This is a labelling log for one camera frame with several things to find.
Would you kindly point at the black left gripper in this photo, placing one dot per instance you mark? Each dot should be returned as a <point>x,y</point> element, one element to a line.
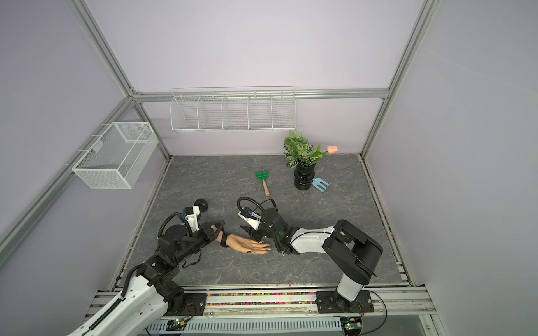
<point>209,229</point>

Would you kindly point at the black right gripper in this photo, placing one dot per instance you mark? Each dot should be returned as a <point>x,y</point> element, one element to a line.
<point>251,232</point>

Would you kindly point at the mannequin hand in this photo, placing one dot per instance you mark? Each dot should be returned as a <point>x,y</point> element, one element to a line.
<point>245,245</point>

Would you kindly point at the black wrist watch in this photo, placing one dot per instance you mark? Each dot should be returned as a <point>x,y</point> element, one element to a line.
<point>223,241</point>

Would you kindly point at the black suction mount stand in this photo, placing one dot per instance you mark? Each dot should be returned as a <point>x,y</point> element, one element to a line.
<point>202,205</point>

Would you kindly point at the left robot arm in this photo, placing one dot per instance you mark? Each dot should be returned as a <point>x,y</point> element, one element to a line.
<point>150,291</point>

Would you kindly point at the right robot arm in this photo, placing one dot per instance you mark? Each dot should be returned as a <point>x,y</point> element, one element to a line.
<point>352,250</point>

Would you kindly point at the black stacked plant pot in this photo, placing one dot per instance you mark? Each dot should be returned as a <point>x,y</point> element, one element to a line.
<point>304,176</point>

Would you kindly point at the light blue garden fork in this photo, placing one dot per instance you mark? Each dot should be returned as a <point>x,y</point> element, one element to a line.
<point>320,184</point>

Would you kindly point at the green artificial plant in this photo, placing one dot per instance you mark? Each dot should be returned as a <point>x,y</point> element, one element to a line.
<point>298,151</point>

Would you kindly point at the pink artificial tulip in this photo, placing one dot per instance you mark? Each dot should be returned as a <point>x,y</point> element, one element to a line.
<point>332,149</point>

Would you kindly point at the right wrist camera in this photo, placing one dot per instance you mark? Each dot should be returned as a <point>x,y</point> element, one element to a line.
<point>250,217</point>

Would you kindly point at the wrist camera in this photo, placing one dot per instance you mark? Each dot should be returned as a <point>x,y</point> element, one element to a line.
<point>250,217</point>
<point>191,215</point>

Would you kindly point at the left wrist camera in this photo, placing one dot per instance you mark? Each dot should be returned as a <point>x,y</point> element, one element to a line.
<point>191,215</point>

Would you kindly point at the green rake wooden handle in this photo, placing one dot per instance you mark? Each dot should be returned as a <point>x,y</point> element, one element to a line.
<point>262,176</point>

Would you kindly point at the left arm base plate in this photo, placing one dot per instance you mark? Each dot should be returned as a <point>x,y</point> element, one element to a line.
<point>187,304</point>

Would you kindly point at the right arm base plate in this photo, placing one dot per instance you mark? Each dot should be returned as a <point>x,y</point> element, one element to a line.
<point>330,302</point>

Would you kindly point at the white vented cable duct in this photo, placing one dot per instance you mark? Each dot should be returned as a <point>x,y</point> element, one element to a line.
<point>265,326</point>

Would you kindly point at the white wire side basket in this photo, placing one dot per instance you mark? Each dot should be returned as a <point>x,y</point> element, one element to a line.
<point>117,157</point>

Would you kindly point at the white wire wall shelf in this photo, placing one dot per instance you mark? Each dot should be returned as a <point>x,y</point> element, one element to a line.
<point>233,109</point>

